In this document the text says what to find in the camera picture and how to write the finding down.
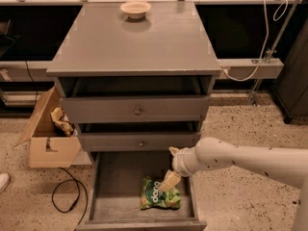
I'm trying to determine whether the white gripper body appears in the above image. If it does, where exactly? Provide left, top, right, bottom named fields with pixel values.
left=172, top=147, right=196, bottom=177

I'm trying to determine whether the beige paper bowl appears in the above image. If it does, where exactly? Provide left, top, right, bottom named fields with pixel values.
left=120, top=1, right=151, bottom=19

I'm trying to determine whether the dark grey side cabinet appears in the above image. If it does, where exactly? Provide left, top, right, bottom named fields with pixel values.
left=272, top=20, right=308, bottom=123

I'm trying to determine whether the open cardboard box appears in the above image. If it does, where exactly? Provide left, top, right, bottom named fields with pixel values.
left=16, top=87, right=87, bottom=167

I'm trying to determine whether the round brass knob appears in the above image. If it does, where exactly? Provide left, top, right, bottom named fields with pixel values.
left=138, top=141, right=144, bottom=147
left=134, top=108, right=141, bottom=116

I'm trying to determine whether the round brass middle knob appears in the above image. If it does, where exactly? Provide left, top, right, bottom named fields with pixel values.
left=138, top=141, right=144, bottom=147

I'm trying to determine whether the black floor cable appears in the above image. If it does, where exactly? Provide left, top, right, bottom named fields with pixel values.
left=51, top=167, right=89, bottom=231

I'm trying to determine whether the white shoe tip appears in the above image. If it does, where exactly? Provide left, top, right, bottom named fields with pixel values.
left=0, top=173, right=11, bottom=193

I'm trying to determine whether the grey top drawer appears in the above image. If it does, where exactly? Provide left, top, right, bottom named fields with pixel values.
left=61, top=96, right=209, bottom=123

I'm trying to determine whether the grey wooden drawer cabinet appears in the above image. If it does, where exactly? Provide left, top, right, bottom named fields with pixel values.
left=46, top=1, right=221, bottom=162

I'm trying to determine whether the round brass top knob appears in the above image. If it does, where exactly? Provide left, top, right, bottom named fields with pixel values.
left=134, top=108, right=141, bottom=116

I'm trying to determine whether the green rice chip bag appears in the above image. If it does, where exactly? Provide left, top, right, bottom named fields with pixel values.
left=141, top=176, right=181, bottom=210

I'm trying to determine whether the grey open bottom drawer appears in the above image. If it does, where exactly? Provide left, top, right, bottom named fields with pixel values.
left=76, top=151, right=206, bottom=231

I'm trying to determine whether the crumpled yellow snack bag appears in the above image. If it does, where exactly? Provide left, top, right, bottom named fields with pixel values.
left=50, top=107, right=74, bottom=137

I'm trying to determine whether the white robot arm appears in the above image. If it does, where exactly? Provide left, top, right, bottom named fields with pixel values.
left=159, top=137, right=308, bottom=231

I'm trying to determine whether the grey middle drawer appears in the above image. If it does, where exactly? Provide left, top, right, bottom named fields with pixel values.
left=78, top=132, right=201, bottom=152

